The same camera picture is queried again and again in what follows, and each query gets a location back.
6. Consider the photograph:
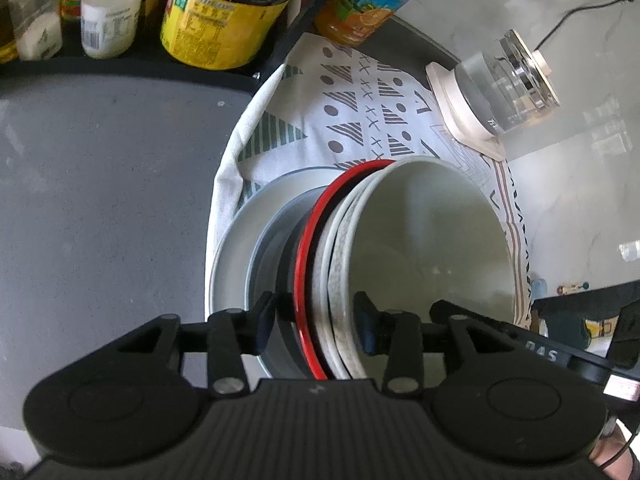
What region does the white plate with flower motif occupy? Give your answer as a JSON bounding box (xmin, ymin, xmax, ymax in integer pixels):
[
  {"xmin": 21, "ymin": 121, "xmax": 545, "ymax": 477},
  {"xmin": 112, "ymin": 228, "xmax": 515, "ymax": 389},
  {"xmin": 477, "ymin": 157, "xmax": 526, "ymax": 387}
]
[{"xmin": 205, "ymin": 167, "xmax": 343, "ymax": 318}]

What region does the plain white bowl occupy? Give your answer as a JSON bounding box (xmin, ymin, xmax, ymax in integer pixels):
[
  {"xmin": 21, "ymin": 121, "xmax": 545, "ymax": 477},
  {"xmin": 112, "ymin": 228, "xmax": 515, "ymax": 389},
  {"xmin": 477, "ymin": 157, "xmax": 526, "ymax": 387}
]
[{"xmin": 330, "ymin": 156, "xmax": 516, "ymax": 379}]

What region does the red and black bowl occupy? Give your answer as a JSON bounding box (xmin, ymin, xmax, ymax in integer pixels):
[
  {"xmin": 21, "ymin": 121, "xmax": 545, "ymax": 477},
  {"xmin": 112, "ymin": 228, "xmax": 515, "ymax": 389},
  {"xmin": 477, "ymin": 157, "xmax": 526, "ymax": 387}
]
[{"xmin": 293, "ymin": 159, "xmax": 393, "ymax": 380}]

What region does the white bowl with yellow pattern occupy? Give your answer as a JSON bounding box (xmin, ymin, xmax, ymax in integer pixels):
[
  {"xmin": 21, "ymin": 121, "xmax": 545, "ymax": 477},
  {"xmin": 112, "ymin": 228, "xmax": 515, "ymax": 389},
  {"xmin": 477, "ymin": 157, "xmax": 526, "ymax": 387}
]
[{"xmin": 310, "ymin": 171, "xmax": 380, "ymax": 379}]

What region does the white Sweet deep plate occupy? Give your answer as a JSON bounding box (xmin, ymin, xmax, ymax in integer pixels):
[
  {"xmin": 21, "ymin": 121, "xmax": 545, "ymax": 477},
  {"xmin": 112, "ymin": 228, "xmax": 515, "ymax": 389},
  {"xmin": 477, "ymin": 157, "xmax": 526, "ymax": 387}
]
[{"xmin": 226, "ymin": 168, "xmax": 342, "ymax": 308}]

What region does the white Bakery deep plate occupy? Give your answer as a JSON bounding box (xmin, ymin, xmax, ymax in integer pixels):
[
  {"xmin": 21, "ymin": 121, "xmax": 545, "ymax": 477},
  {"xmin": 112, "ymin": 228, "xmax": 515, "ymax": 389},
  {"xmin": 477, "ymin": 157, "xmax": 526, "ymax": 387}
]
[{"xmin": 245, "ymin": 186, "xmax": 326, "ymax": 379}]

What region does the person's right hand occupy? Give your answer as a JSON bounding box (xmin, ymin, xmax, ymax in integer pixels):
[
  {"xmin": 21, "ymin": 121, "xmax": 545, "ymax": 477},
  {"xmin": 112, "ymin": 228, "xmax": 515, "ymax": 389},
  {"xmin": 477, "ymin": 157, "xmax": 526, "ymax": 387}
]
[{"xmin": 589, "ymin": 424, "xmax": 639, "ymax": 480}]

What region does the cream kettle base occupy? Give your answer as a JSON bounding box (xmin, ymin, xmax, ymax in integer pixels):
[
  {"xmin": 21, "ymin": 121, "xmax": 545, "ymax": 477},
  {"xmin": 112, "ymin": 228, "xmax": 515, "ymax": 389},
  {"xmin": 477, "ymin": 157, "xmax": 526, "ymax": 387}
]
[{"xmin": 425, "ymin": 62, "xmax": 506, "ymax": 162}]

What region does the glass electric kettle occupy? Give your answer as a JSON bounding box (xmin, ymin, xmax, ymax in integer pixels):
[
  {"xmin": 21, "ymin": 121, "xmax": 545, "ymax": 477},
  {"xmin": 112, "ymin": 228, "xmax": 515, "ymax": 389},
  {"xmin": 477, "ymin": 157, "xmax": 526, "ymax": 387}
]
[{"xmin": 454, "ymin": 29, "xmax": 560, "ymax": 136}]

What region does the black metal shelf rack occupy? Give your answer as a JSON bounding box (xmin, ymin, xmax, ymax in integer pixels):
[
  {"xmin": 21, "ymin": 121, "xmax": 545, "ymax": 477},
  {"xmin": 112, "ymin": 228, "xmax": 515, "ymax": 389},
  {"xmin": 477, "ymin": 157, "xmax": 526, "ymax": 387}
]
[{"xmin": 1, "ymin": 0, "xmax": 328, "ymax": 94}]

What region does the patterned white tablecloth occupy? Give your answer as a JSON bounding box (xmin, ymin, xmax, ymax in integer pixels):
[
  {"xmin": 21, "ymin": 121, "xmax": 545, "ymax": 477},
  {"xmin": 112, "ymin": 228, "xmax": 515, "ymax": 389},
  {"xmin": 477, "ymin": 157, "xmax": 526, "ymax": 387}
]
[{"xmin": 205, "ymin": 34, "xmax": 532, "ymax": 328}]

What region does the soy sauce jug, yellow label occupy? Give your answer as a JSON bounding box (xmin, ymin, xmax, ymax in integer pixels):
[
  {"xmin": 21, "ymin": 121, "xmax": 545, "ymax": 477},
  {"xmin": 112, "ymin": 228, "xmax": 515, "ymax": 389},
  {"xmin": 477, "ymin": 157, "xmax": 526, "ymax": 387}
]
[{"xmin": 160, "ymin": 0, "xmax": 290, "ymax": 70}]

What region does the green cap seasoning jar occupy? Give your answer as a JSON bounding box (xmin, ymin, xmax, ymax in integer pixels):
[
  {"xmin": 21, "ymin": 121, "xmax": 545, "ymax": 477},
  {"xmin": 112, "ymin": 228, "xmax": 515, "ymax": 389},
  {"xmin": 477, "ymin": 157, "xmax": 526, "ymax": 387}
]
[{"xmin": 80, "ymin": 0, "xmax": 142, "ymax": 60}]

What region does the white seasoning jar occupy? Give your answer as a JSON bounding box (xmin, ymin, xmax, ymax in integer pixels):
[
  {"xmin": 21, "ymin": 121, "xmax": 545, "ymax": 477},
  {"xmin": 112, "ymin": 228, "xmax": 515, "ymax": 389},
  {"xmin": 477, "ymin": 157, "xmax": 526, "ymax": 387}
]
[{"xmin": 9, "ymin": 0, "xmax": 63, "ymax": 61}]

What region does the black power cable right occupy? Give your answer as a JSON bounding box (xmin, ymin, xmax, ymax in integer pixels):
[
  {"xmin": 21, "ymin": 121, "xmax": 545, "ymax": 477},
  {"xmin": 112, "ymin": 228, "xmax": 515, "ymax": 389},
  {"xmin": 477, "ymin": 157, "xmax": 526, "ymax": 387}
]
[{"xmin": 531, "ymin": 0, "xmax": 640, "ymax": 53}]

